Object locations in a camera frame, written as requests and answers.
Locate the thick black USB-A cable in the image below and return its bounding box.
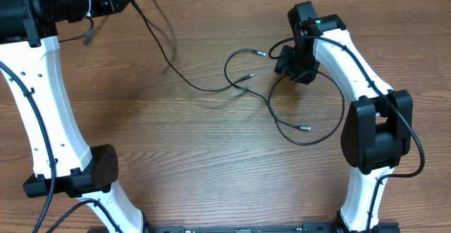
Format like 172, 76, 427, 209
130, 0, 255, 94

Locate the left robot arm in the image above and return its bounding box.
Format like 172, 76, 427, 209
1, 0, 151, 232

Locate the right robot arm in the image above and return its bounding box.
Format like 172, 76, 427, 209
275, 2, 413, 232

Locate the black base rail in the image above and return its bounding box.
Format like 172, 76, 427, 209
143, 222, 348, 233

